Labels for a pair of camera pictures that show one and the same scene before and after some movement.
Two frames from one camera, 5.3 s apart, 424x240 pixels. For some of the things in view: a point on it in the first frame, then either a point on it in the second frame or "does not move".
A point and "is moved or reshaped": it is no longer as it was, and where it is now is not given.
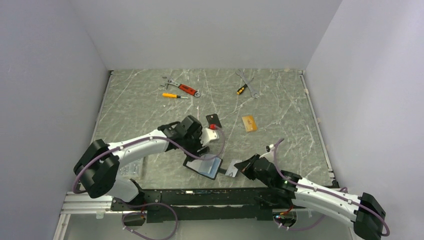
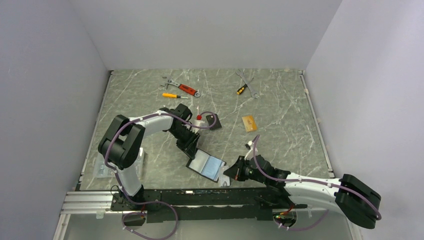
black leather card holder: (209, 168) does not move
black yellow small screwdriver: (240, 90) does not move
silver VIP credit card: (231, 170) is moved or reshaped
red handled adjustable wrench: (183, 87) does not move
